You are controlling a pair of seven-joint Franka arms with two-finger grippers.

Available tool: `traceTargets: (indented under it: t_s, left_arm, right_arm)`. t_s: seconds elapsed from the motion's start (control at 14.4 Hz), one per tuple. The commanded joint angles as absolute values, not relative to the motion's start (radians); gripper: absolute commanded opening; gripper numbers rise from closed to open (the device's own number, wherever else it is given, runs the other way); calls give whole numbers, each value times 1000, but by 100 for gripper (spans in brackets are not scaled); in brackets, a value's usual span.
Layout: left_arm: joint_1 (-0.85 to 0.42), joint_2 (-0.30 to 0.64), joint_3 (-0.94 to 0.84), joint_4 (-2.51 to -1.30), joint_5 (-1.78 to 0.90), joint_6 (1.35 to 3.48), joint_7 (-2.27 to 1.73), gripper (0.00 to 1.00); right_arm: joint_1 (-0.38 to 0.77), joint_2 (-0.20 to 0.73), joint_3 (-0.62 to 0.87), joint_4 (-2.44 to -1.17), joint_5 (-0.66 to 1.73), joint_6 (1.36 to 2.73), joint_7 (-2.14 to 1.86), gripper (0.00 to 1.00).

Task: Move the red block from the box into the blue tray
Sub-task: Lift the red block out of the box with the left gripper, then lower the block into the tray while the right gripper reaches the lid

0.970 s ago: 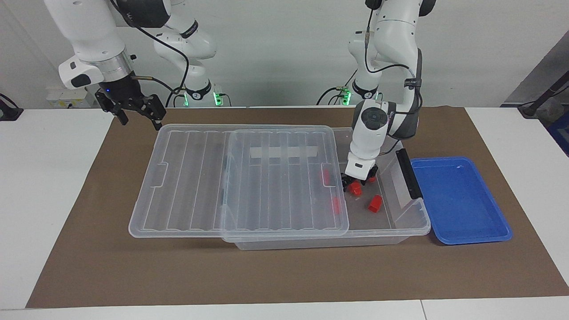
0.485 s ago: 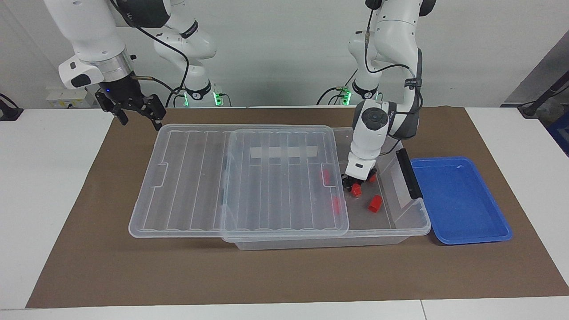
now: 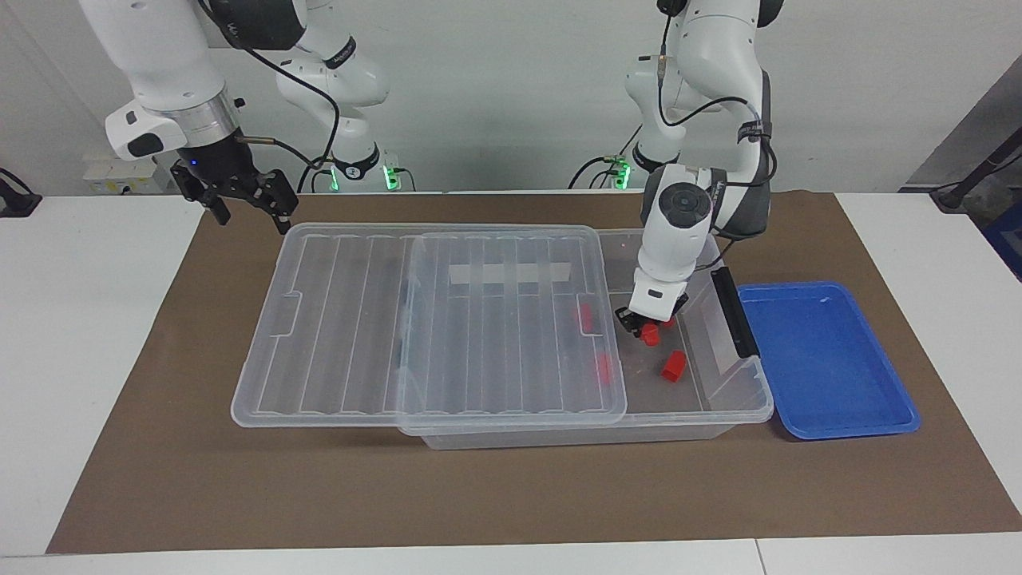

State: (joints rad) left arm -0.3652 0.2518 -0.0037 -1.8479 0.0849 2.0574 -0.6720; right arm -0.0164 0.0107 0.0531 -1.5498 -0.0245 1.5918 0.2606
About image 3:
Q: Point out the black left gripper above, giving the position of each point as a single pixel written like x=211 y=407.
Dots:
x=627 y=318

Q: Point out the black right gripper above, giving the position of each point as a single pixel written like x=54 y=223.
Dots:
x=231 y=176

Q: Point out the clear ribbed plastic lid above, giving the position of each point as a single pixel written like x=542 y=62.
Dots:
x=335 y=359

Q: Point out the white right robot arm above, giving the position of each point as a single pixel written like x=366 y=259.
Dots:
x=160 y=56

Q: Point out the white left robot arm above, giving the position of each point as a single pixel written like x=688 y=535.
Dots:
x=679 y=239

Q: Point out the clear plastic storage box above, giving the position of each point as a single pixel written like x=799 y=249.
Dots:
x=559 y=439

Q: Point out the blue plastic tray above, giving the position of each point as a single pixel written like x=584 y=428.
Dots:
x=830 y=359

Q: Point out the translucent white label sticker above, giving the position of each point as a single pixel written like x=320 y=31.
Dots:
x=479 y=274

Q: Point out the brown table mat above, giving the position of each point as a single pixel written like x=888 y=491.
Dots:
x=239 y=479

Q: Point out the black stand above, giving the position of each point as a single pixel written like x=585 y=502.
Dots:
x=950 y=200

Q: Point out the blue crate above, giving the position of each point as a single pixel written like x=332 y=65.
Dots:
x=1008 y=239

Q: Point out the white wall socket strip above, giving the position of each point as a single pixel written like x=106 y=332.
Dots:
x=120 y=177

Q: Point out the black clamp mount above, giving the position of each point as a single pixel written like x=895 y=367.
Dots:
x=16 y=204

